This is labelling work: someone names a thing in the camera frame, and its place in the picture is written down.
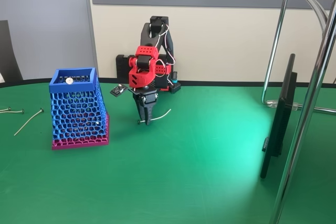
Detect black perforated base block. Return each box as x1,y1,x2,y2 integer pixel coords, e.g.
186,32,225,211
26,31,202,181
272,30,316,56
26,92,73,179
169,81,182,94

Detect clear plastic clip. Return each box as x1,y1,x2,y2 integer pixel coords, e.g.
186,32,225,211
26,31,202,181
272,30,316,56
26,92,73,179
267,99,303,111

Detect black plastic tool case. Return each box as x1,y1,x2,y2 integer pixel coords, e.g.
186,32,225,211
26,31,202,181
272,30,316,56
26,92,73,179
115,54,140,79

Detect red white servo wires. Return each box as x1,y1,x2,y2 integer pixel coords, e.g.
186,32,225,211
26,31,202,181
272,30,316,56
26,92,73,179
156,23,177,78

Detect chrome tube stand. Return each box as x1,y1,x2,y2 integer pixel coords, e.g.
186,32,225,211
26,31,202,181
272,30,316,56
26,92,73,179
260,0,336,224

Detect green cloth with black border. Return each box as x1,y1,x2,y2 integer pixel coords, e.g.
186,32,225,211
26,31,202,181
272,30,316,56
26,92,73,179
0,77,336,224

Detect long metal nail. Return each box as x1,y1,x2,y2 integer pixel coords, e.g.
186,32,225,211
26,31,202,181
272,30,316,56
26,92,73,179
13,107,45,137

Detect black monitor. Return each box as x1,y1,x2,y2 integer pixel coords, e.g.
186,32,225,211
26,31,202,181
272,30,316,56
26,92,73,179
259,53,299,180

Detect blue and magenta mesh basket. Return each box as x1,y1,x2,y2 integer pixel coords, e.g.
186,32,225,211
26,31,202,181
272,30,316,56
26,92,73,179
49,67,111,152

